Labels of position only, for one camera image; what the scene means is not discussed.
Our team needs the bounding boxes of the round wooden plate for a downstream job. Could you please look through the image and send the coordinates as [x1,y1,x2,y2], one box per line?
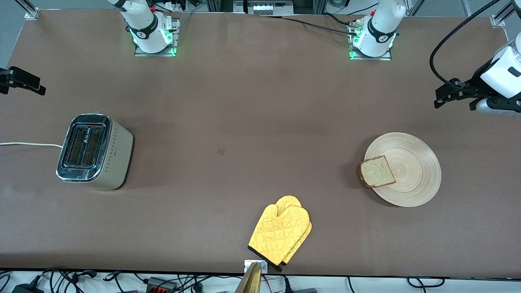
[363,132,442,208]

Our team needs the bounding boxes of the slice of brown bread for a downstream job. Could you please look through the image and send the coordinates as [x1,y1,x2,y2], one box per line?
[359,155,396,189]

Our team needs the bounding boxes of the silver two-slot toaster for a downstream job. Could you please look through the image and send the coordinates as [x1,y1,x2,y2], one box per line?
[56,112,134,190]

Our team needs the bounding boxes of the yellow quilted oven mitt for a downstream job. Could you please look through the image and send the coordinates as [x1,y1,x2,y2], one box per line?
[267,195,313,272]
[248,203,311,268]

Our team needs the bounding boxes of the white power strip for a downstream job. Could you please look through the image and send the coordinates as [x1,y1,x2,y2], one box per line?
[243,0,294,15]

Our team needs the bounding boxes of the black and red connector block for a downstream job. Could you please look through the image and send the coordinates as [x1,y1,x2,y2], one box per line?
[146,277,178,292]

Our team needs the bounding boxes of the gold metal bar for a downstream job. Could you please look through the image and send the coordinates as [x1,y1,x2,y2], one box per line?
[234,262,262,293]

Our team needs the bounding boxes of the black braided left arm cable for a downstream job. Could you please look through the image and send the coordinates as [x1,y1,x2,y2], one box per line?
[429,0,502,96]

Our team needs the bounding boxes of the white toaster power cord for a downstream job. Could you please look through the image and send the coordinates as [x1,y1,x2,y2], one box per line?
[0,142,63,149]

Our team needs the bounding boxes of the aluminium frame profile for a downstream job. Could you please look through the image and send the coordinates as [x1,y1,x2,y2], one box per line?
[490,0,521,28]
[15,0,40,20]

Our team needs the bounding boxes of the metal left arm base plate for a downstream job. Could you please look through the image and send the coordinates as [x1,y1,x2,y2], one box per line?
[348,18,393,61]

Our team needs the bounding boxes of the thick black table cable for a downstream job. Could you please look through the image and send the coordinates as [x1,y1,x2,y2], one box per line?
[323,12,359,27]

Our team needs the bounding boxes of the thin black table cable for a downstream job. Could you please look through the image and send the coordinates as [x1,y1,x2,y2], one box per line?
[260,15,359,37]

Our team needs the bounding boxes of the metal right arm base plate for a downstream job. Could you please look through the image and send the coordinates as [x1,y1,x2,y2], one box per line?
[134,16,180,57]

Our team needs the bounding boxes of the small silver metal bracket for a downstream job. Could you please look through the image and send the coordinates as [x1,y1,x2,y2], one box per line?
[244,260,268,274]

